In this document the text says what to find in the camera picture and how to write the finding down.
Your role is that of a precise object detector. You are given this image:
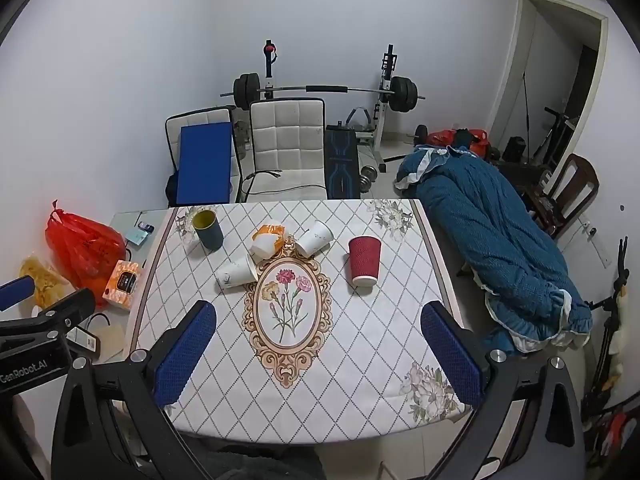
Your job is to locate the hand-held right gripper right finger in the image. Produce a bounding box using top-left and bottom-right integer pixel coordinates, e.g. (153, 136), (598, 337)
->
(420, 301), (587, 480)

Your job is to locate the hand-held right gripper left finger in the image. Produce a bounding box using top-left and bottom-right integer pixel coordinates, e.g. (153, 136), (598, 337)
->
(50, 300), (221, 480)

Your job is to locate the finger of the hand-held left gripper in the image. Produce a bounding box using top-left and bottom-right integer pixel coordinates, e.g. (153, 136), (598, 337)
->
(0, 276), (37, 312)
(0, 288), (97, 350)

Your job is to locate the dark teal cup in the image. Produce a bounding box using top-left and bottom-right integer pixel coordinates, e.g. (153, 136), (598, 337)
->
(192, 209), (224, 252)

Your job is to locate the red ribbed paper cup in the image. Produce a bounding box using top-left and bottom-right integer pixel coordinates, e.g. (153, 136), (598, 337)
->
(348, 236), (383, 289)

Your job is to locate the orange and white paper cup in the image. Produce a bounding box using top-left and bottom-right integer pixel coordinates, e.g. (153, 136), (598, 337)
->
(250, 223), (287, 259)

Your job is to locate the yellow plastic bag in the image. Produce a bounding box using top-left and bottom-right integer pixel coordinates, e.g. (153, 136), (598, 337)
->
(19, 255), (74, 311)

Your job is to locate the beige paper bag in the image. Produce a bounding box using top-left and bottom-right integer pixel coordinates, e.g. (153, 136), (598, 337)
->
(90, 314), (127, 362)

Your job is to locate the orange tissue box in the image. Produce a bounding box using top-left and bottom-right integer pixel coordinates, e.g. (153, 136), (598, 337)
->
(101, 260), (144, 310)

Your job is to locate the red plastic bag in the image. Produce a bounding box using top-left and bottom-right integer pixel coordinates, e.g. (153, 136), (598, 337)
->
(45, 200), (129, 307)

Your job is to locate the floral printed tablecloth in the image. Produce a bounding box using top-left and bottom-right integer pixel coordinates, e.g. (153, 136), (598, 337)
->
(122, 199), (469, 447)

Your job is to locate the dark cloth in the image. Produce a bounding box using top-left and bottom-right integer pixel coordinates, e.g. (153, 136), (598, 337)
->
(197, 446), (327, 480)

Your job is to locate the teal quilted blanket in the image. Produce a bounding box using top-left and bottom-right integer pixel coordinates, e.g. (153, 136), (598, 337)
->
(393, 144), (594, 357)

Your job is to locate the blue cushion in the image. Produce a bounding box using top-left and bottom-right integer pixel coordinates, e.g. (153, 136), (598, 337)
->
(178, 122), (234, 207)

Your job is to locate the grey dumbbell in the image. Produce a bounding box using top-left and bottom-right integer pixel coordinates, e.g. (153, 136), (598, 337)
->
(357, 163), (382, 194)

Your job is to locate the dark wooden chair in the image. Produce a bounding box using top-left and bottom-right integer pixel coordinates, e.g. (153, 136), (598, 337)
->
(529, 153), (600, 242)

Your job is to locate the black and blue board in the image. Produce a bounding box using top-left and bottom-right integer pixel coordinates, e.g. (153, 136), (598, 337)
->
(323, 124), (362, 200)

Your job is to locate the white padded chair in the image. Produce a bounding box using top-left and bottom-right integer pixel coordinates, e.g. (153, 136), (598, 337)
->
(248, 98), (329, 204)
(165, 106), (244, 206)

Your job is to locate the black scooter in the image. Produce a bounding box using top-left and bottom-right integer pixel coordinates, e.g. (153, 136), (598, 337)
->
(530, 106), (577, 163)

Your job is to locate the black barbell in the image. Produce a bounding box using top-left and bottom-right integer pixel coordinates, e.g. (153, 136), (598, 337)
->
(220, 73), (427, 114)

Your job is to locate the white weight bench rack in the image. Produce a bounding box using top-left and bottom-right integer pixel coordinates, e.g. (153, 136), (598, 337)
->
(260, 39), (417, 174)

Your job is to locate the black cable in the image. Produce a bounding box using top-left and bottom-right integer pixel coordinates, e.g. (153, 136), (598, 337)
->
(239, 169), (327, 204)

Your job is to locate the white door frame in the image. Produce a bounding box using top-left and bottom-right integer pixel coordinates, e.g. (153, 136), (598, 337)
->
(487, 0), (611, 162)

